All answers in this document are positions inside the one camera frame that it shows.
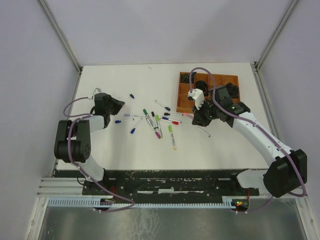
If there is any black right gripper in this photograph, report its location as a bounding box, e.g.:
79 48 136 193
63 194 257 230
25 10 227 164
191 99 221 127

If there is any blue capped whiteboard marker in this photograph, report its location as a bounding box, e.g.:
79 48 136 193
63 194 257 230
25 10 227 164
197 126 211 138

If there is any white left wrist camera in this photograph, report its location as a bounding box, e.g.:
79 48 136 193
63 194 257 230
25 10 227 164
88 88 102 100

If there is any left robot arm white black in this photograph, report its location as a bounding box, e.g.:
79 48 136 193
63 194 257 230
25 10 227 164
53 92 125 195

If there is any orange wooden compartment tray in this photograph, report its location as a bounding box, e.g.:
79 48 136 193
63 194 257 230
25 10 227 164
176 71 240 114

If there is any black cable coil middle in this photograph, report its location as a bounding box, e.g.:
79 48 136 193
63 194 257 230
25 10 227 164
194 80 210 95

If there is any white marker black cap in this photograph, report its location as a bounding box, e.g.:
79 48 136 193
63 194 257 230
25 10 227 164
163 112 184 116

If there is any magenta capped marker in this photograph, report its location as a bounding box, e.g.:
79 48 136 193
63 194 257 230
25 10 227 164
146 118 161 139

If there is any aluminium frame post left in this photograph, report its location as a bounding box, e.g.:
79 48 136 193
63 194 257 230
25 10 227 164
37 0 83 73

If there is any white slotted cable duct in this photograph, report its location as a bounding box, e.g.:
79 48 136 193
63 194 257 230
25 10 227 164
47 197 235 209

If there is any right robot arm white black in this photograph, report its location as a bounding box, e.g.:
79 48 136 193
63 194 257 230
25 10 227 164
187 86 307 198

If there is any black cable bundle right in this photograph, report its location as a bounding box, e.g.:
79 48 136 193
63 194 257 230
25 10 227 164
226 83 242 99

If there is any aluminium frame post right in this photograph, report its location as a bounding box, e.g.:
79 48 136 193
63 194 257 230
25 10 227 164
253 0 301 70

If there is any aluminium frame post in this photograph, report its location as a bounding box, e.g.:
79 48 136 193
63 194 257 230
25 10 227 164
37 0 83 73
253 0 301 70

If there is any black capped thin marker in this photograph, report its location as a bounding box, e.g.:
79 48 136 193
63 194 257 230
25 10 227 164
151 111 157 124

